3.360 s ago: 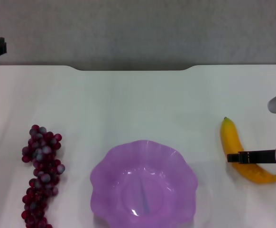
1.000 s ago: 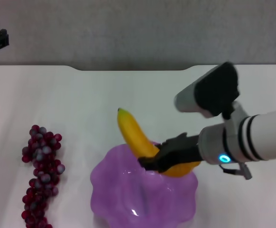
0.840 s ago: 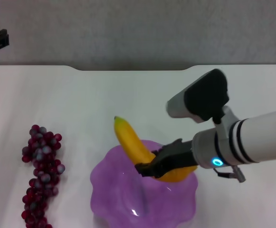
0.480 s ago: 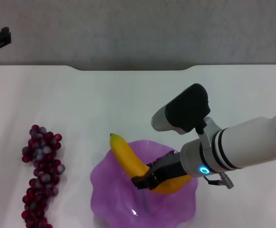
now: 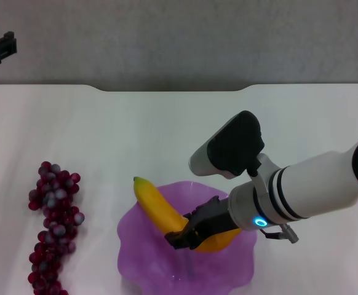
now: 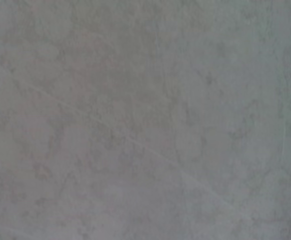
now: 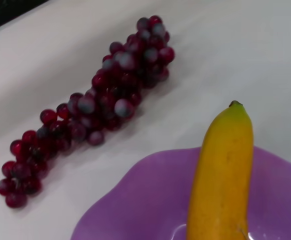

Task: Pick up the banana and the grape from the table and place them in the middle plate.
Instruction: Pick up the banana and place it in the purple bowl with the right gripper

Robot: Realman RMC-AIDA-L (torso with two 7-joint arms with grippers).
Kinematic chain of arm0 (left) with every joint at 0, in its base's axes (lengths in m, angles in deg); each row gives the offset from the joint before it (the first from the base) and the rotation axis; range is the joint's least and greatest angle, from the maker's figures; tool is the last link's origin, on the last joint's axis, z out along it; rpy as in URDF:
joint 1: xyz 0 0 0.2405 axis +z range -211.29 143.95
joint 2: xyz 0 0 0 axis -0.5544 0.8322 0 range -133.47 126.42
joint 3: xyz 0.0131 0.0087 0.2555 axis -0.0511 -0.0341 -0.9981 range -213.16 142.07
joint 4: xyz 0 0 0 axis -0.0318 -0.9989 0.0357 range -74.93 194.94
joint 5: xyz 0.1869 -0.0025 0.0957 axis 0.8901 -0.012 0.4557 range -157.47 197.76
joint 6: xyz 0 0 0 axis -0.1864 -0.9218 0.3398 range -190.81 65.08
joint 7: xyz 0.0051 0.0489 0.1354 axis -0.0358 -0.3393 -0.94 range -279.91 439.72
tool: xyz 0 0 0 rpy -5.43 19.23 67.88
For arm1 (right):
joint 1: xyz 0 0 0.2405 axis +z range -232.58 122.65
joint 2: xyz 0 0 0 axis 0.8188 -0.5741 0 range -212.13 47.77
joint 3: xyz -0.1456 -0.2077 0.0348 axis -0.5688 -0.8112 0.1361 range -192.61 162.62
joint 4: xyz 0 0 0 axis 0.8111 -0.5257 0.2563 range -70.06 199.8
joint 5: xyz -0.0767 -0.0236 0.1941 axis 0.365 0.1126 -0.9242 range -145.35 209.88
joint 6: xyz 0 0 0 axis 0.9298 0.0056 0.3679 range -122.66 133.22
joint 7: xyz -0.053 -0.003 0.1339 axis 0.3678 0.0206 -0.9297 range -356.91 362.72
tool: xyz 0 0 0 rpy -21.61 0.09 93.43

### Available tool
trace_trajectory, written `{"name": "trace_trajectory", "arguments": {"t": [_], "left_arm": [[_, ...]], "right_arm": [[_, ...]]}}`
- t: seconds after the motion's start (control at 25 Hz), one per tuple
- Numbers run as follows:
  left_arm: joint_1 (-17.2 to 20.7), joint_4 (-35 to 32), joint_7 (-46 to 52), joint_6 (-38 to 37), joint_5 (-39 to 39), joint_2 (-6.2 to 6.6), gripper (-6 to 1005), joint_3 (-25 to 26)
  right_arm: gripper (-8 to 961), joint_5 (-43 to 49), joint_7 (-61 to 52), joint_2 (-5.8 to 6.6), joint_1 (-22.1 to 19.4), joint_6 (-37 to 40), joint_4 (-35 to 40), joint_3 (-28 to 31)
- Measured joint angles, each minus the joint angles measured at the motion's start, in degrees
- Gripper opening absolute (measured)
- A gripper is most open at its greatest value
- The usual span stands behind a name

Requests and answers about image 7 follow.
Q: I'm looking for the red purple grape bunch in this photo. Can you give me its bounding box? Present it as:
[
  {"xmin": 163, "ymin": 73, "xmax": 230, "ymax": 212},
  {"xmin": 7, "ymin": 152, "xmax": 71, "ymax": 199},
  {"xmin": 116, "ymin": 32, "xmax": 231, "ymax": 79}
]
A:
[{"xmin": 0, "ymin": 14, "xmax": 176, "ymax": 209}]

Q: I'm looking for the yellow banana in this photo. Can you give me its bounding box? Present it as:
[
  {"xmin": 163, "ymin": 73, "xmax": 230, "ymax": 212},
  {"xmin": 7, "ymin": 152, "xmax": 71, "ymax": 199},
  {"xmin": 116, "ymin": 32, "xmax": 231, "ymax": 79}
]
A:
[{"xmin": 186, "ymin": 100, "xmax": 254, "ymax": 240}]

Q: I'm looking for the purple wavy plastic plate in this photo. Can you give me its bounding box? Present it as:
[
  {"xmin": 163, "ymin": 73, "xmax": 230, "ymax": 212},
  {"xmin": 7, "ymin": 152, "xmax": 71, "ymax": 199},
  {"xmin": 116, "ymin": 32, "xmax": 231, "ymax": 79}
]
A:
[{"xmin": 70, "ymin": 146, "xmax": 291, "ymax": 240}]

